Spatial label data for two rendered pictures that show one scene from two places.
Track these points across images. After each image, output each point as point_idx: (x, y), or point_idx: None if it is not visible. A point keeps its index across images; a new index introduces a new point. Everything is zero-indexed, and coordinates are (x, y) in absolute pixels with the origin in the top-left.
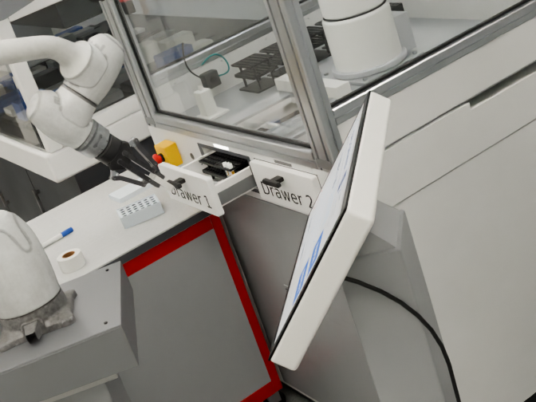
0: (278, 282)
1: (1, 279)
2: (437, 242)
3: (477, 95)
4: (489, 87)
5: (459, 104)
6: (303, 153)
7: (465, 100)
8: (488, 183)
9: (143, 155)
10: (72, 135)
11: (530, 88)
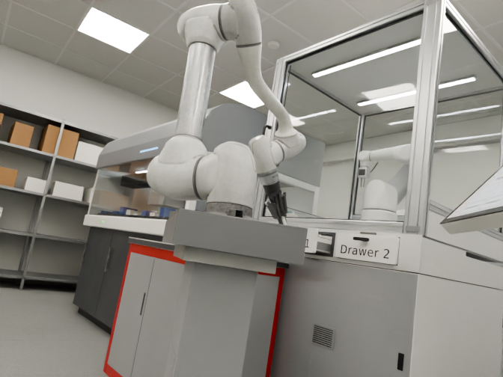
0: (308, 322)
1: (235, 173)
2: (441, 316)
3: (467, 251)
4: (471, 252)
5: (462, 249)
6: (394, 223)
7: (463, 250)
8: (462, 302)
9: (284, 203)
10: (267, 162)
11: (482, 268)
